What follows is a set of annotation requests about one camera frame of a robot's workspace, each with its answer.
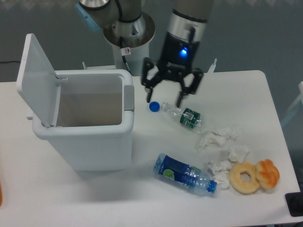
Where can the white push-button trash can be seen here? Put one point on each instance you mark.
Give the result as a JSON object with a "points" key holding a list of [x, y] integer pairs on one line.
{"points": [[86, 115]]}

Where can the clear green-label plastic bottle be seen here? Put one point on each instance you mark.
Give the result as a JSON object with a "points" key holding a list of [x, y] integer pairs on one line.
{"points": [[187, 118]]}

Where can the blue bottle cap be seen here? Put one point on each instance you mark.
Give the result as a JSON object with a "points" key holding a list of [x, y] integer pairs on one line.
{"points": [[154, 106]]}

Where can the orange object at edge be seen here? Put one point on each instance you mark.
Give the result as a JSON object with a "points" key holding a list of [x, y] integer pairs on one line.
{"points": [[1, 194]]}

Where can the blue-label plastic bottle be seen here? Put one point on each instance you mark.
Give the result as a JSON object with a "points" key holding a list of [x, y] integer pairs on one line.
{"points": [[184, 176]]}

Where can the crumpled white tissue lower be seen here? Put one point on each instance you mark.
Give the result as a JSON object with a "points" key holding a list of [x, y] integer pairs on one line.
{"points": [[220, 173]]}

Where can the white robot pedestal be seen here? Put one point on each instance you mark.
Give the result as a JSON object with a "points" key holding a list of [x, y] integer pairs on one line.
{"points": [[129, 36]]}

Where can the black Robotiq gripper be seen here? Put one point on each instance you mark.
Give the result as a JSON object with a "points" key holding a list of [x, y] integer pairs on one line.
{"points": [[174, 64]]}

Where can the black device at edge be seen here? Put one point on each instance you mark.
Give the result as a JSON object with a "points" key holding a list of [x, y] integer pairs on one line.
{"points": [[294, 202]]}

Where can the white frame far right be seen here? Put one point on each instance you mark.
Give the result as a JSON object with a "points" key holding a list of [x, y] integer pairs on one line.
{"points": [[294, 108]]}

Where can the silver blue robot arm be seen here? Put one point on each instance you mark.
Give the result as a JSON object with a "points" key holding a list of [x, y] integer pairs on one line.
{"points": [[186, 16]]}

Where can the white bracket right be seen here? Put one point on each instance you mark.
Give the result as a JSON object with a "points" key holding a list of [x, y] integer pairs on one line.
{"points": [[212, 67]]}

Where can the crumpled white tissue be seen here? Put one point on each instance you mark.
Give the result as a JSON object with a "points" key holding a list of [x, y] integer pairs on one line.
{"points": [[220, 173], [218, 137], [238, 153]]}

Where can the crumpled white tissue upper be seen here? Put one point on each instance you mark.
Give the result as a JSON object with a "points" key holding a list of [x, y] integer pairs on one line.
{"points": [[218, 137]]}

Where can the orange twisted bread roll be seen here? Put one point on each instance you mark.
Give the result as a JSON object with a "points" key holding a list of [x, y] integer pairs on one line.
{"points": [[267, 174]]}

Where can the plain ring doughnut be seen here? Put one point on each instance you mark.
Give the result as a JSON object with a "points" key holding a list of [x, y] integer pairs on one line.
{"points": [[242, 177]]}

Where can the crumpled white tissue middle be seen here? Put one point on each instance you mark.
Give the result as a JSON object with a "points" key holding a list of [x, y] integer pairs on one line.
{"points": [[238, 153]]}

